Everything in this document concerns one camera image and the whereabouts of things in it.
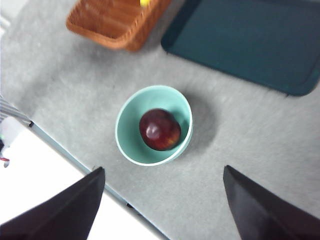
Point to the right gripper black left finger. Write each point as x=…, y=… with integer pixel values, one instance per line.
x=57, y=215

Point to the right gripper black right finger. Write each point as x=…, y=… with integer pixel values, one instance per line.
x=270, y=215

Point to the teal ceramic bowl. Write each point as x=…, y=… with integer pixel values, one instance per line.
x=127, y=140

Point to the dark purple plum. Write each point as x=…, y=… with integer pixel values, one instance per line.
x=160, y=130

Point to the black rectangular tray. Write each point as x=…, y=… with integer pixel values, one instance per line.
x=250, y=42

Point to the brown wicker basket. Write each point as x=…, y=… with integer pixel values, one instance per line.
x=112, y=22

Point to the yellow banana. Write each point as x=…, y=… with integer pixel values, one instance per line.
x=144, y=2

